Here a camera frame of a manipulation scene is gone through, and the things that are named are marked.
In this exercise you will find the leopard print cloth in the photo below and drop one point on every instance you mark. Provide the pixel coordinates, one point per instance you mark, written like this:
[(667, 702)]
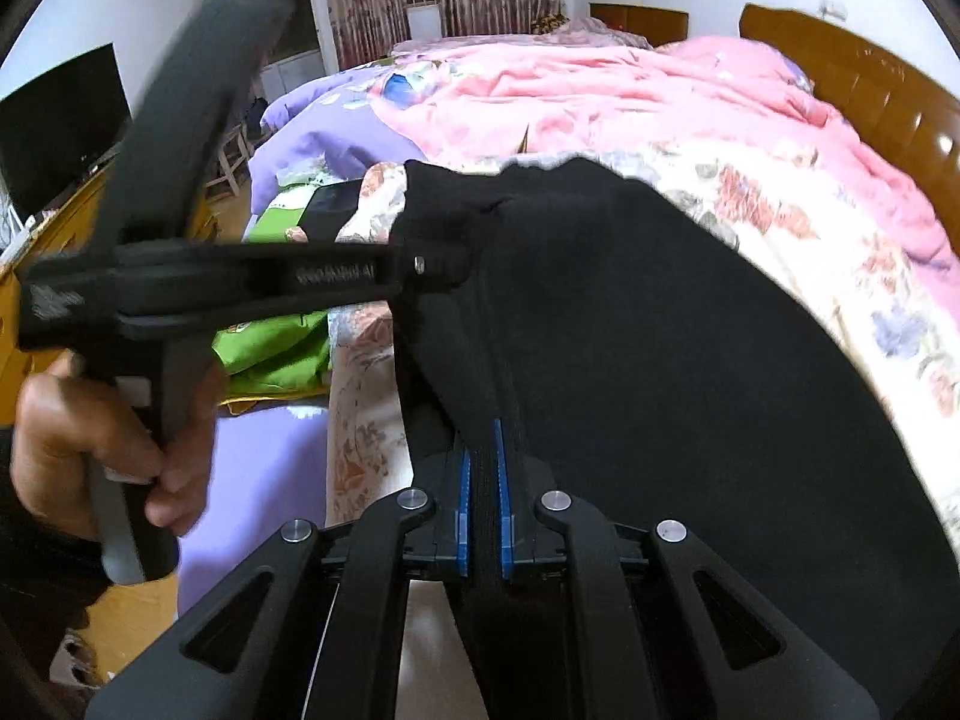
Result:
[(551, 24)]

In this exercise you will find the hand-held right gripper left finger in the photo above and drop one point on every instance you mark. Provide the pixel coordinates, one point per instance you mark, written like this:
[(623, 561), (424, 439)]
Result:
[(463, 517)]

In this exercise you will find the white box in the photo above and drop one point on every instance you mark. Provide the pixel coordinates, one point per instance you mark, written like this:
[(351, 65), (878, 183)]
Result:
[(422, 22)]

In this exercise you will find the wooden stool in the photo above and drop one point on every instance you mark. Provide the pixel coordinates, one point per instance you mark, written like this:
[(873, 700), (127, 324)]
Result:
[(229, 165)]

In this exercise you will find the black television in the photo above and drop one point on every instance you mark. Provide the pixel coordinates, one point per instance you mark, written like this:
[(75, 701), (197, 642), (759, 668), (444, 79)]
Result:
[(52, 142)]

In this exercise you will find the white wall socket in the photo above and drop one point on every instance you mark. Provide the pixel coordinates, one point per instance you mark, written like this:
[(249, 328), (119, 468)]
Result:
[(834, 10)]

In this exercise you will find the pink quilt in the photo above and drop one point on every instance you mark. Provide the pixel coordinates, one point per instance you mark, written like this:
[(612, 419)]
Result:
[(600, 97)]

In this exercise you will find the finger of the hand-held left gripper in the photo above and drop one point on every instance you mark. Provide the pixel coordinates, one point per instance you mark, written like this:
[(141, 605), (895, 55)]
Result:
[(409, 271)]

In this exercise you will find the brown wooden headboard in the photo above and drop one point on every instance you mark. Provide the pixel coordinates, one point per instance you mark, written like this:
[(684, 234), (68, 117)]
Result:
[(862, 82)]

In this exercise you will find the person's left forearm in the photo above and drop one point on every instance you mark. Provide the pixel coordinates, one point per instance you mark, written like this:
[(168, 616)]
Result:
[(37, 570)]

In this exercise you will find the white framed doorway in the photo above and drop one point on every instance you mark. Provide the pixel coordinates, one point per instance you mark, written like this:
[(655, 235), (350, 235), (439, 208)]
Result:
[(281, 7)]

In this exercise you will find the dark clothes pile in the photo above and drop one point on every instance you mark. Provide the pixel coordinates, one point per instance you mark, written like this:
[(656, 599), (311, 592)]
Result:
[(257, 114)]

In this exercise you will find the purple printed blanket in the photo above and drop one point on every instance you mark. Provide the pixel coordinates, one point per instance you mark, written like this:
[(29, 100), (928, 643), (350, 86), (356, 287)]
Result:
[(322, 135)]

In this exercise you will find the person's left hand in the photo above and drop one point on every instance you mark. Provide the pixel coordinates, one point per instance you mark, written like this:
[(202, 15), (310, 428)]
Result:
[(67, 442)]

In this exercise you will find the dark cloth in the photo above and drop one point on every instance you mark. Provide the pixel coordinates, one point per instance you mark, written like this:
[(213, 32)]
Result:
[(334, 214)]

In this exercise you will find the black pants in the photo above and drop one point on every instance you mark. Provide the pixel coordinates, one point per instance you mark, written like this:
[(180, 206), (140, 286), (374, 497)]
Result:
[(637, 360)]

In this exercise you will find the yellow wooden cabinet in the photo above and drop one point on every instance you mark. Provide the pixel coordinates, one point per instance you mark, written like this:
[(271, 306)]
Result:
[(75, 217)]

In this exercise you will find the cream floral bedsheet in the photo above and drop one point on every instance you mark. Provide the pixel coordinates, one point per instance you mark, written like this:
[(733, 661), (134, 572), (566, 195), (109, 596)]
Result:
[(810, 240)]

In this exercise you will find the green cloth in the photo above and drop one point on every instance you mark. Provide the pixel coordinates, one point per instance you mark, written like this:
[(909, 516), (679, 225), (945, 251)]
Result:
[(270, 352)]

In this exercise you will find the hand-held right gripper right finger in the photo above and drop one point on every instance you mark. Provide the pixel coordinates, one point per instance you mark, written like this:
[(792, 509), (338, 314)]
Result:
[(504, 510)]

